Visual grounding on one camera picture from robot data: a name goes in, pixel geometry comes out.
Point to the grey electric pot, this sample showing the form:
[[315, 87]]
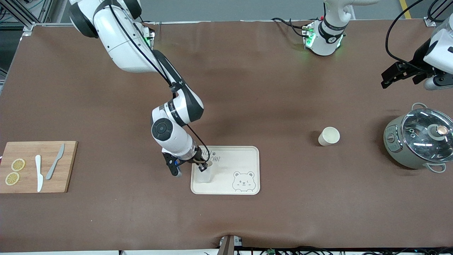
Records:
[[400, 148]]

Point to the grey plastic knife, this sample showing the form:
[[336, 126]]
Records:
[[53, 164]]

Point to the white paper-like IKEA cup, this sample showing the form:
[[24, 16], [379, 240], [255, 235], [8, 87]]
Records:
[[204, 176], [329, 136]]

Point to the metal table clamp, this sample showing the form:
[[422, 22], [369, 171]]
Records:
[[228, 244]]

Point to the brown table cover mat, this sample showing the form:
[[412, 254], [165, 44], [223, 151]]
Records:
[[262, 88]]

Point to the aluminium frame post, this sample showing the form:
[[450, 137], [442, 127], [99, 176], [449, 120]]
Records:
[[17, 14]]

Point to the glass pot lid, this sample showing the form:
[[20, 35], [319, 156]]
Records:
[[424, 134]]

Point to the aluminium frame corner bracket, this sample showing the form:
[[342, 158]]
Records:
[[430, 22]]

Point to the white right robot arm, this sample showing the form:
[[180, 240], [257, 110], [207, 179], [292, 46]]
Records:
[[124, 42]]

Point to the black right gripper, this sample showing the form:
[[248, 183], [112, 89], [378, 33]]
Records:
[[196, 158]]

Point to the lemon slice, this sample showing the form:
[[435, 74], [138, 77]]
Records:
[[18, 164], [12, 178]]

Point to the white plastic knife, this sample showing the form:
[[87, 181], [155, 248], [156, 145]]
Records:
[[39, 173]]

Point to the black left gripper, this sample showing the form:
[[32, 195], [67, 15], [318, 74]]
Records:
[[418, 62]]

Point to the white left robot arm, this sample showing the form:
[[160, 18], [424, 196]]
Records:
[[327, 32]]

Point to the wooden cutting board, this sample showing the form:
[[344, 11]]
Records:
[[28, 184]]

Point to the white bear print tray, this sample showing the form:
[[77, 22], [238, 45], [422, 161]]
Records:
[[230, 166]]

